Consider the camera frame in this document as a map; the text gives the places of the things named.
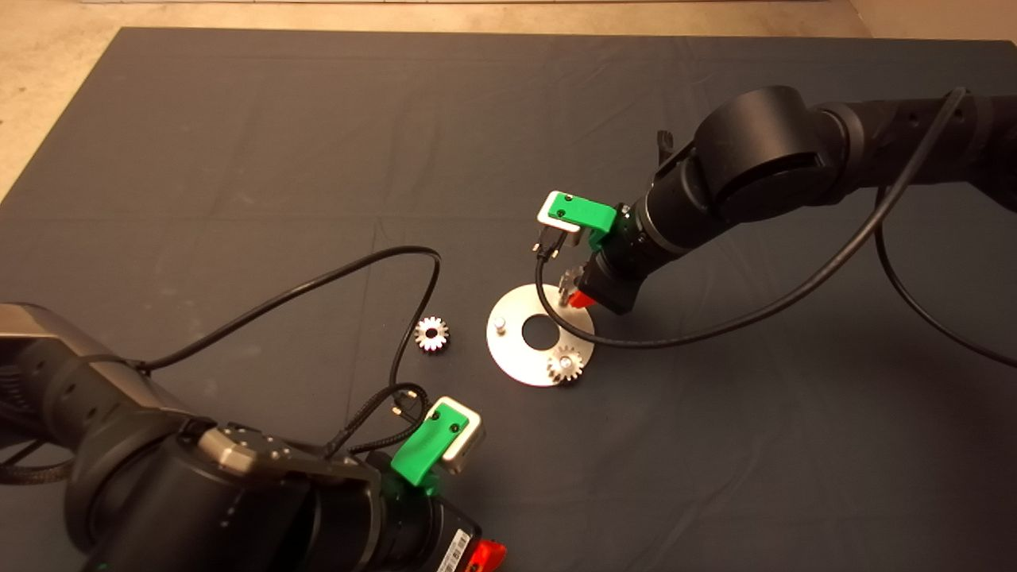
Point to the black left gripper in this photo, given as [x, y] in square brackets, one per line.
[437, 539]

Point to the round metal carrier plate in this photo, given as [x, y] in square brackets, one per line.
[508, 357]

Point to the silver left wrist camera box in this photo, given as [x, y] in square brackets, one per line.
[469, 445]

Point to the green right camera mount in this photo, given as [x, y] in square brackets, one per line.
[588, 213]

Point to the green left camera mount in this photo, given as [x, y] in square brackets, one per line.
[421, 450]

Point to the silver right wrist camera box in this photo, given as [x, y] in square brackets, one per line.
[548, 214]

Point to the dark grey table cloth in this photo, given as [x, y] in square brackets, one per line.
[238, 119]

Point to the steel planetary gear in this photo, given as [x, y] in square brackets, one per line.
[424, 332]
[554, 367]
[566, 280]

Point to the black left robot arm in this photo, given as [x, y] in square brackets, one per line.
[199, 508]

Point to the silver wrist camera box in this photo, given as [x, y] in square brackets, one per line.
[469, 445]
[548, 214]

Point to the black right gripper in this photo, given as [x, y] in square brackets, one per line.
[612, 282]

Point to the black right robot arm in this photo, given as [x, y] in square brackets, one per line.
[755, 151]

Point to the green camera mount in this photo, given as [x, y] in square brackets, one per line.
[421, 450]
[588, 213]

